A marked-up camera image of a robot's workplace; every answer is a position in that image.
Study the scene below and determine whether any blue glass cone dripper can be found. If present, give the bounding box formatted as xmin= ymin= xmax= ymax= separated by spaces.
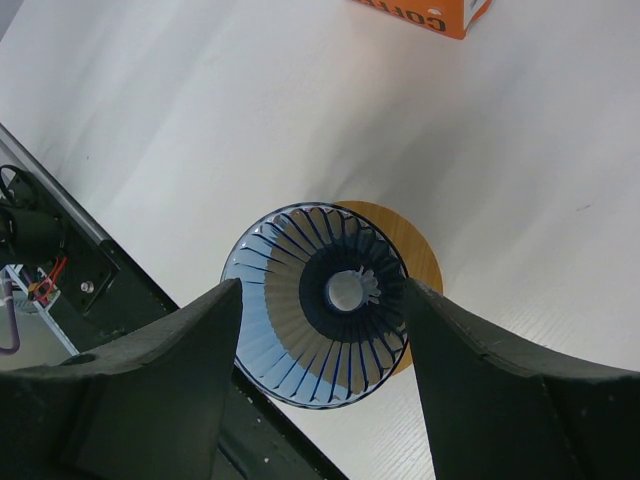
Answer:
xmin=221 ymin=202 xmax=408 ymax=410

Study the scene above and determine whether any orange coffee filter box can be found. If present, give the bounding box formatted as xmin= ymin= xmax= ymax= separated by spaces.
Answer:
xmin=358 ymin=0 xmax=494 ymax=40

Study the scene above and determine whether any aluminium front frame rail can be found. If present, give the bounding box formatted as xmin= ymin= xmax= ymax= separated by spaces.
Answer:
xmin=1 ymin=125 xmax=111 ymax=244

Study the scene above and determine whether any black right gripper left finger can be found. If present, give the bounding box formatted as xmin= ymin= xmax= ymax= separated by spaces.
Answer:
xmin=1 ymin=280 xmax=242 ymax=479

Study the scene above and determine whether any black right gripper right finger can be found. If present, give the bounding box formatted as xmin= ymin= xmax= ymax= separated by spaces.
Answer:
xmin=404 ymin=279 xmax=639 ymax=479

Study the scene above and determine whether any wooden ring dripper holder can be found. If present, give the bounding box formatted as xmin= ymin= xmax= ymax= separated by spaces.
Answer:
xmin=332 ymin=200 xmax=445 ymax=376

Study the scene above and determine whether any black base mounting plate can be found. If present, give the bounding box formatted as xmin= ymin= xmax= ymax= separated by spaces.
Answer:
xmin=0 ymin=164 xmax=351 ymax=480

